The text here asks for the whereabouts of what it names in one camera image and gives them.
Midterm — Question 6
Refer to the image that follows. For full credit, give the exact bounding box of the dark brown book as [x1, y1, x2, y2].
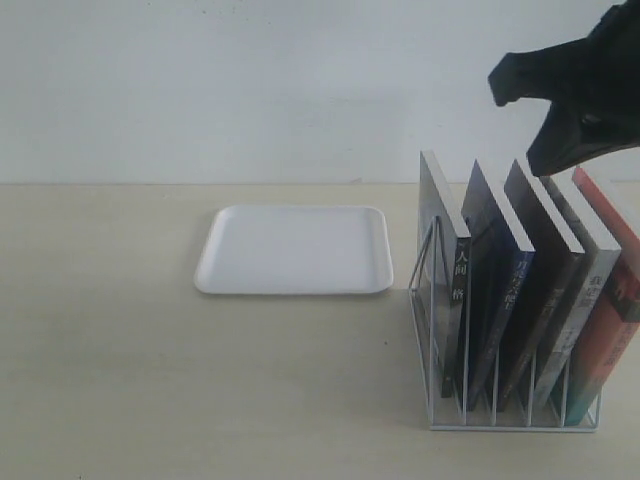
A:
[496, 160, 584, 412]

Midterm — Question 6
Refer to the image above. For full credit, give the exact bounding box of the white wire book rack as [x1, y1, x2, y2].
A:
[407, 215, 602, 433]

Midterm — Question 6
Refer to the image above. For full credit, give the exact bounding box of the black grey book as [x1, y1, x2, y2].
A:
[419, 151, 471, 398]

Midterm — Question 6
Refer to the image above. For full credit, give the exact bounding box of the orange red book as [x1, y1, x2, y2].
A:
[565, 167, 639, 426]

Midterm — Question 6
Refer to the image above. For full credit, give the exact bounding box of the grey white book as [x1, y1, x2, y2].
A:
[532, 174, 621, 408]

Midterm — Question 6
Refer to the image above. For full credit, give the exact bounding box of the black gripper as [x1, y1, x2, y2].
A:
[488, 1, 639, 176]

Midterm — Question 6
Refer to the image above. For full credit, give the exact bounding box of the white rectangular tray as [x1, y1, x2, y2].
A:
[194, 205, 394, 295]

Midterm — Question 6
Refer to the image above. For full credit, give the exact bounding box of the blue book with orange moon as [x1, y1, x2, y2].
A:
[462, 161, 535, 411]

